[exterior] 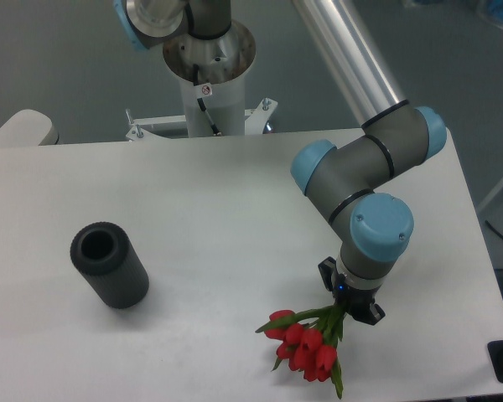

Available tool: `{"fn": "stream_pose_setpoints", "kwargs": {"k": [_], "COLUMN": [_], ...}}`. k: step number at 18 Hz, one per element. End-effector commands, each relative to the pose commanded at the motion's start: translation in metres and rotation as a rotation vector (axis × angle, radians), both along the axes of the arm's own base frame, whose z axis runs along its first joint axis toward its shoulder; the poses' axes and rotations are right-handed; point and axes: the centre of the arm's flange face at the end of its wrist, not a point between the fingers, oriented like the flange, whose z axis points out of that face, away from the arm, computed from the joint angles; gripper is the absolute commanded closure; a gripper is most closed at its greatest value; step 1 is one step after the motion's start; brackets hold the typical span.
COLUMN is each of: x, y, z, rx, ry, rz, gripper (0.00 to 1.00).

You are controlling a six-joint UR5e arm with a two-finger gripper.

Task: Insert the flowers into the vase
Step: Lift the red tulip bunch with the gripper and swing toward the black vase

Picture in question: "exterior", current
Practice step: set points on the dark grey ribbed vase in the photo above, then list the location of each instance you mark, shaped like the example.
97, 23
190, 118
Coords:
103, 254

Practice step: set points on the white chair armrest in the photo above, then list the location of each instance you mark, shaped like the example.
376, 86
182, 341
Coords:
28, 128

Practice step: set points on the red tulip bouquet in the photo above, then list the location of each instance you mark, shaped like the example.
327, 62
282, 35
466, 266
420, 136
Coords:
308, 342

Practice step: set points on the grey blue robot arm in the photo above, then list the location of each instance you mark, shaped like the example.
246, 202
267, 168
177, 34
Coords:
341, 182

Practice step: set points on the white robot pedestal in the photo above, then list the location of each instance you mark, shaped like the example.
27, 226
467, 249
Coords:
212, 82

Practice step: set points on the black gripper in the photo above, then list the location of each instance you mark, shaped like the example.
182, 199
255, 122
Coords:
361, 303

